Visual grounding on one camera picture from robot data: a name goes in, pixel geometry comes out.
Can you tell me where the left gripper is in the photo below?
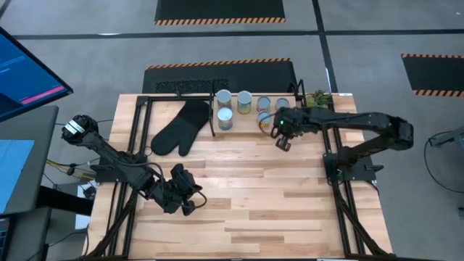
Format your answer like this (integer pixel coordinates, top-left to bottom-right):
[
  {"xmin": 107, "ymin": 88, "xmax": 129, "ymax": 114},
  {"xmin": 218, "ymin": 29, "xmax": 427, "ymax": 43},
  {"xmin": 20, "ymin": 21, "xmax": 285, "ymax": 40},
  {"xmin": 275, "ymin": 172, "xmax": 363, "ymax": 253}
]
[{"xmin": 156, "ymin": 163, "xmax": 203, "ymax": 218}]

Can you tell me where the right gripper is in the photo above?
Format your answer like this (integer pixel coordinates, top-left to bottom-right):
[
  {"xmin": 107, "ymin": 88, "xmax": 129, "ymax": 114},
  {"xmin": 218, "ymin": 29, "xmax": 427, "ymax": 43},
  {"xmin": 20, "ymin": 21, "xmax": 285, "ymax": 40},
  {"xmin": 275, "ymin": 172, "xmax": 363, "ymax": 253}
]
[{"xmin": 272, "ymin": 107, "xmax": 310, "ymax": 153}]

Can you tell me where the short teal tin can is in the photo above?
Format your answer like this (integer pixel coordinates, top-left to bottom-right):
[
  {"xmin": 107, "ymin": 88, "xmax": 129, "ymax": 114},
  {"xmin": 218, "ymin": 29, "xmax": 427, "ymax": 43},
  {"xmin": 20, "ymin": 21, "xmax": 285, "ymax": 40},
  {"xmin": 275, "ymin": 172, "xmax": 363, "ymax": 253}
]
[{"xmin": 256, "ymin": 95, "xmax": 272, "ymax": 112}]

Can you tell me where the tall carrots can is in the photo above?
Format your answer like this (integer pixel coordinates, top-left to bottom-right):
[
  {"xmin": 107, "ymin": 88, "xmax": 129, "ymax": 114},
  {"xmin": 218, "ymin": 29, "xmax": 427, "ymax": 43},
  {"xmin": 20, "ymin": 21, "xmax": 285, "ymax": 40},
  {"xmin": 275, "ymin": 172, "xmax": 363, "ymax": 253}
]
[{"xmin": 236, "ymin": 90, "xmax": 253, "ymax": 115}]

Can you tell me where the tall peas can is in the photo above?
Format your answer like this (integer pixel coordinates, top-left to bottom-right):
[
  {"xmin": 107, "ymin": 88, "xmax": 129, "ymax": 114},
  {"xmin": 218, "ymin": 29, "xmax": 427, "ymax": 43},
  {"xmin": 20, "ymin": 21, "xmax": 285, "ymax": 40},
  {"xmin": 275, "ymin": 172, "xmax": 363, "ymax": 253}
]
[{"xmin": 216, "ymin": 107, "xmax": 234, "ymax": 131}]

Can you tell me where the tall tin can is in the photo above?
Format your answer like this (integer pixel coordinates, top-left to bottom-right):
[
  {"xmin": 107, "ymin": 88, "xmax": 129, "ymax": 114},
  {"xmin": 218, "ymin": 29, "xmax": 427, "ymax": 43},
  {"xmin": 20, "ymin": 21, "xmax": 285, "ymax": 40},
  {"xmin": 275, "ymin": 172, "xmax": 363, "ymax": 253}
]
[{"xmin": 215, "ymin": 88, "xmax": 233, "ymax": 109}]

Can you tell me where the green artificial plant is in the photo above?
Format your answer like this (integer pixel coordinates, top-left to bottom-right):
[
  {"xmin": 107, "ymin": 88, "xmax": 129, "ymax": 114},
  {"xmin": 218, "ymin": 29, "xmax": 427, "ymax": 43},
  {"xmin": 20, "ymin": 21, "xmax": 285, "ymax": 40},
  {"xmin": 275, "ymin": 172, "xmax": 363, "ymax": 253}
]
[{"xmin": 306, "ymin": 89, "xmax": 334, "ymax": 108}]

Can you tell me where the black oven mitt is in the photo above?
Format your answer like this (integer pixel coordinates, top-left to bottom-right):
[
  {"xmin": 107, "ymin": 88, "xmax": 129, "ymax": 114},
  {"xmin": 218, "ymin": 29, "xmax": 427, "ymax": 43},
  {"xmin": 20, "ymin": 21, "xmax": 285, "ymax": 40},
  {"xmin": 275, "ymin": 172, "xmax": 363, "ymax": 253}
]
[{"xmin": 150, "ymin": 100, "xmax": 213, "ymax": 157}]

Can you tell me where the black hazard-striped floor mat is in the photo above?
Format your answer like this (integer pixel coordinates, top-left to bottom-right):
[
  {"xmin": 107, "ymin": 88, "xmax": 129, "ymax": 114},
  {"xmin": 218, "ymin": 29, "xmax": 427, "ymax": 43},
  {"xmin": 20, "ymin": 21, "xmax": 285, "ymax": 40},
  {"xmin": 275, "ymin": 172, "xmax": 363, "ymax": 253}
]
[
  {"xmin": 401, "ymin": 53, "xmax": 464, "ymax": 98},
  {"xmin": 142, "ymin": 58, "xmax": 298, "ymax": 94},
  {"xmin": 154, "ymin": 0, "xmax": 286, "ymax": 26}
]

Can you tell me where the grey desk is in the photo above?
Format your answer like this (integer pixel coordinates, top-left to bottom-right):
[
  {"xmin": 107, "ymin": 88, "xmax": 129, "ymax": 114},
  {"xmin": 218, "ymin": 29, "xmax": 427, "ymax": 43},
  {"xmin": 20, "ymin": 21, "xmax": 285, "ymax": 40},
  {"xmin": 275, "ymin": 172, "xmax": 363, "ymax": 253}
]
[{"xmin": 0, "ymin": 105, "xmax": 59, "ymax": 215}]

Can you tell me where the light blue sheet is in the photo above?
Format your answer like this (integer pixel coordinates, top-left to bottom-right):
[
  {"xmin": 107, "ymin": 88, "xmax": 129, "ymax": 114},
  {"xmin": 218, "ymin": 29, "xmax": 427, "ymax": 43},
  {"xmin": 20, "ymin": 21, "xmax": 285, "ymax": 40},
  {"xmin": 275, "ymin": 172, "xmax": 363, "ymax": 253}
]
[{"xmin": 0, "ymin": 139, "xmax": 36, "ymax": 215}]

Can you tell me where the computer monitor with blue screen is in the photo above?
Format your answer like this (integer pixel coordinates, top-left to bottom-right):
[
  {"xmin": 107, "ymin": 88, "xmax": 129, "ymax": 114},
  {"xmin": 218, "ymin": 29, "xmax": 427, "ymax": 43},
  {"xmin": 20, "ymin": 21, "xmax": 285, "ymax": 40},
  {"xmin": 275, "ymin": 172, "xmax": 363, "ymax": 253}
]
[{"xmin": 0, "ymin": 27, "xmax": 74, "ymax": 123}]

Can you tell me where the black right table frame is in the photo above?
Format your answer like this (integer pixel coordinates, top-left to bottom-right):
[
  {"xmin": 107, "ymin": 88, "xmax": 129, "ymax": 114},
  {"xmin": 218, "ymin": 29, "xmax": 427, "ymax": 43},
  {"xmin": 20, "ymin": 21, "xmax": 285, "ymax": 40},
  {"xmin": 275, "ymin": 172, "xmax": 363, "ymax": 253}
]
[{"xmin": 322, "ymin": 94, "xmax": 391, "ymax": 259}]

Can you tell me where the black table frame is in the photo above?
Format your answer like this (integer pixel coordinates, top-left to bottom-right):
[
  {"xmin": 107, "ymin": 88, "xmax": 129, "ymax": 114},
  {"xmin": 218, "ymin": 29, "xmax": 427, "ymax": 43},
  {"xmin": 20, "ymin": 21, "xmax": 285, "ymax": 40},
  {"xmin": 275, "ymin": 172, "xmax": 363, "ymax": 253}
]
[
  {"xmin": 322, "ymin": 94, "xmax": 391, "ymax": 259},
  {"xmin": 85, "ymin": 88, "xmax": 215, "ymax": 259}
]

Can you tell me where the black left table frame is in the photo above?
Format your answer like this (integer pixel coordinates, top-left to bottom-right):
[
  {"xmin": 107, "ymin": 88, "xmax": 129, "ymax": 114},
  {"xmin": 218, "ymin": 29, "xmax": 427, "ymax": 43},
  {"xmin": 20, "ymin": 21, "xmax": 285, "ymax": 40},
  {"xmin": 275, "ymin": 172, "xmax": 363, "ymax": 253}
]
[{"xmin": 85, "ymin": 88, "xmax": 215, "ymax": 259}]

